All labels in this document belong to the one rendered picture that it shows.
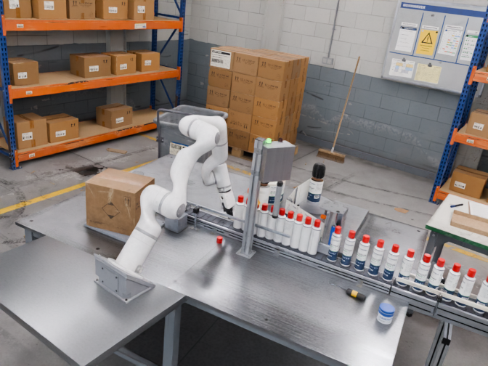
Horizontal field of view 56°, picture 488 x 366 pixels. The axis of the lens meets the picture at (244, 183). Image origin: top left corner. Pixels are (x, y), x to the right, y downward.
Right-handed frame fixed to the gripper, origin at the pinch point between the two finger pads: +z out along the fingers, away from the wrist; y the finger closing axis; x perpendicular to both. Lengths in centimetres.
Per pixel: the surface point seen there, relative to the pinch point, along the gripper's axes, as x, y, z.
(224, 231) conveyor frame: 3.3, -5.4, 8.0
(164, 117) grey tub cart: 178, 186, -48
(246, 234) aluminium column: -17.7, -15.6, 5.6
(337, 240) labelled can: -63, -2, 15
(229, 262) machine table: -11.2, -28.5, 16.4
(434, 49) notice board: -76, 429, -55
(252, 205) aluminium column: -25.6, -16.6, -11.0
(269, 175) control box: -38.5, -15.3, -26.5
